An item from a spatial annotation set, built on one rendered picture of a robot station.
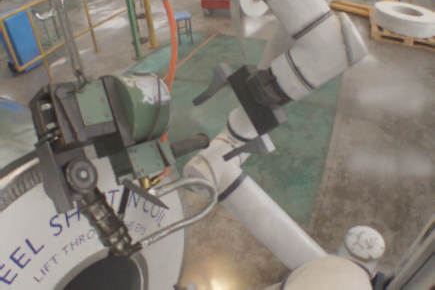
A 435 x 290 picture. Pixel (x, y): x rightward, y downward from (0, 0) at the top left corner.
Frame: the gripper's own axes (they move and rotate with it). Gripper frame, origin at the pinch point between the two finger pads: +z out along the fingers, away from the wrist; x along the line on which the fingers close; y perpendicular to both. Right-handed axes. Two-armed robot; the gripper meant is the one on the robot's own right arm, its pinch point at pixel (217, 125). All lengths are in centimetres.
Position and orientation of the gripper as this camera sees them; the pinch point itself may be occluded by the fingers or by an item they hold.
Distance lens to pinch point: 65.3
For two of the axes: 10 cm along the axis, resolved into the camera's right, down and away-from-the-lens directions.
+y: 5.2, -1.6, 8.4
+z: -7.1, 4.7, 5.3
